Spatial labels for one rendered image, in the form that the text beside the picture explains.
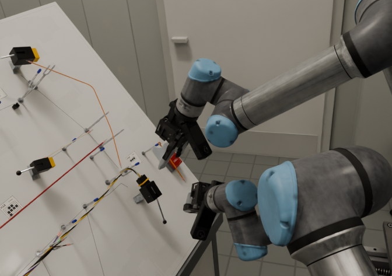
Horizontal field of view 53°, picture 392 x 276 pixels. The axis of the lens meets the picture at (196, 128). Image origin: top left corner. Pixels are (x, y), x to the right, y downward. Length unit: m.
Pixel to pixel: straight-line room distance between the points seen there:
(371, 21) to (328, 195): 0.35
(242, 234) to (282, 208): 0.42
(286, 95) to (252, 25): 2.15
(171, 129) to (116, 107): 0.42
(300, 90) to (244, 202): 0.30
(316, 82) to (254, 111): 0.14
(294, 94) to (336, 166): 0.24
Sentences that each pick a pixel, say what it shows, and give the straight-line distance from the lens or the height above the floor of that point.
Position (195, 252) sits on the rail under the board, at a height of 0.86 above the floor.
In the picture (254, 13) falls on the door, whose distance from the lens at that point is 2.92.
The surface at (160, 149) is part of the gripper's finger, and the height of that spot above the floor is 1.34.
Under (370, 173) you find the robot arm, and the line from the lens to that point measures 0.63.
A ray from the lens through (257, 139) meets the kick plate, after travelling 3.35.
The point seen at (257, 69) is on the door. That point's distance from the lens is 3.06.
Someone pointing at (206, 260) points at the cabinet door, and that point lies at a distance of 1.72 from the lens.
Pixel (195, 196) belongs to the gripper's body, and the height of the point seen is 1.22.
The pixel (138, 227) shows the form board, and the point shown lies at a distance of 1.35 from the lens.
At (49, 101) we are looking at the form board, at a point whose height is 1.43.
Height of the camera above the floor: 1.96
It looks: 30 degrees down
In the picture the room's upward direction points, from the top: 6 degrees counter-clockwise
